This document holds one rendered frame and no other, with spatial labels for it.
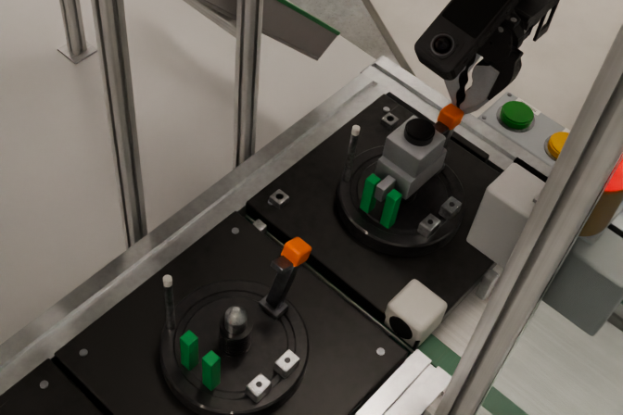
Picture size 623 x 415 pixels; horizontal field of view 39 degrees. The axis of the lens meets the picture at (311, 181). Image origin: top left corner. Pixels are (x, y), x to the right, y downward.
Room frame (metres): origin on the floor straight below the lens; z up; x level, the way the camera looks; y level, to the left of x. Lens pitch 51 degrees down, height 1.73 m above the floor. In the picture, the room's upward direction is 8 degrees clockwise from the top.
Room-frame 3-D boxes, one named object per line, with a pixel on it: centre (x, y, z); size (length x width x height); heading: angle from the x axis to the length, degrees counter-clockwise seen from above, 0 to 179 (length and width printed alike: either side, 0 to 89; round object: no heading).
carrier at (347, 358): (0.39, 0.05, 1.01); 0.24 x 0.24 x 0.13; 54
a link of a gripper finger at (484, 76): (0.67, -0.17, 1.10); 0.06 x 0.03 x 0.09; 144
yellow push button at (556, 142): (0.72, -0.29, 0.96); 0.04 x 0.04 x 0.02
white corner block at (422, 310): (0.46, -0.12, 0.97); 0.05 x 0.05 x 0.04; 54
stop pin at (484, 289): (0.52, -0.20, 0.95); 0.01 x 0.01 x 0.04; 54
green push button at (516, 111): (0.76, -0.24, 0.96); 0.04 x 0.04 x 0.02
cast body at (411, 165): (0.59, -0.09, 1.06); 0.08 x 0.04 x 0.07; 144
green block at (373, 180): (0.57, -0.06, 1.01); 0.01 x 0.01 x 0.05; 54
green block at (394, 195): (0.55, -0.09, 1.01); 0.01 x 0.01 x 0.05; 54
